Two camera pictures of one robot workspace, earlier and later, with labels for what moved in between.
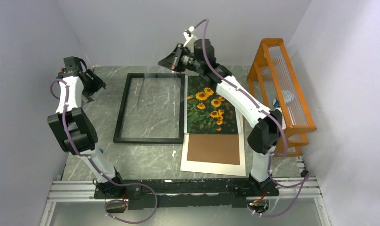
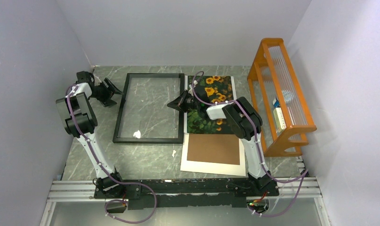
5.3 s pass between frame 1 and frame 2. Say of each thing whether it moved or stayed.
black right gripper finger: moved
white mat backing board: stayed
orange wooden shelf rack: stayed
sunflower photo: stayed
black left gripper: moved
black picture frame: stayed
